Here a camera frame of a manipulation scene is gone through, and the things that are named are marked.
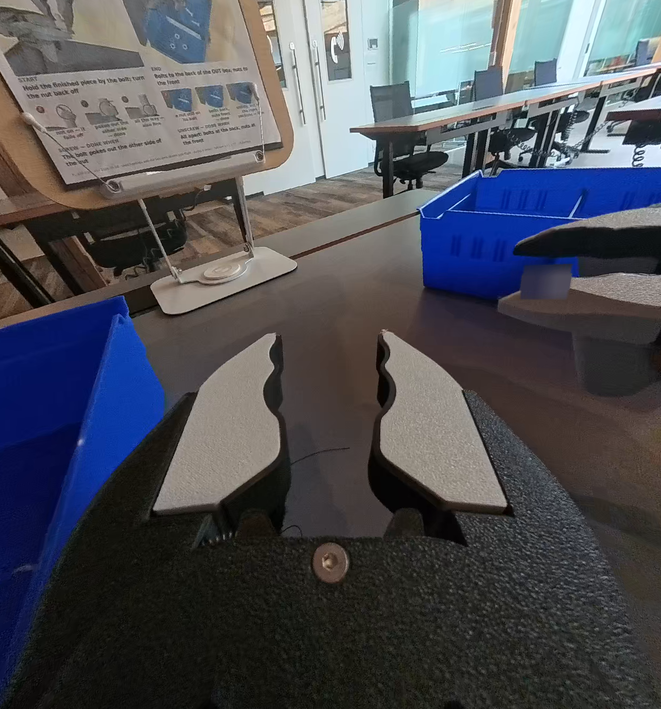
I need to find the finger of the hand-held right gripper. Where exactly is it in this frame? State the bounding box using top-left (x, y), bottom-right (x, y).
top-left (497, 273), bottom-right (661, 397)

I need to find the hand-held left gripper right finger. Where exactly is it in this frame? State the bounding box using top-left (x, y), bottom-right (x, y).
top-left (368, 330), bottom-right (510, 515)

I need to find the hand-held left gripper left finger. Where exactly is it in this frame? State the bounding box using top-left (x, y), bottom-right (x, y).
top-left (152, 333), bottom-right (291, 524)

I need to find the blue plastic bin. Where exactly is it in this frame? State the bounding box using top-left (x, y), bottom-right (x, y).
top-left (417, 166), bottom-right (661, 302)
top-left (0, 295), bottom-right (167, 709)

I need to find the instruction sheet on stand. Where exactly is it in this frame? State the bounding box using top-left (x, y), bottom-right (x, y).
top-left (0, 0), bottom-right (299, 316)

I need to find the long wooden desk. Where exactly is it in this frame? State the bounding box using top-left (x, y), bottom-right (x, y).
top-left (350, 58), bottom-right (661, 200)

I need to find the white door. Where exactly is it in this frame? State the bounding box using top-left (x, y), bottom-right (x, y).
top-left (275, 0), bottom-right (393, 179)

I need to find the printed instruction sheet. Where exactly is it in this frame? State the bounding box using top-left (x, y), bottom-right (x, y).
top-left (0, 0), bottom-right (284, 186)

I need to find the phone symbol door sign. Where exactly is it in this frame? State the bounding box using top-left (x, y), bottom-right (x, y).
top-left (325, 30), bottom-right (353, 83)

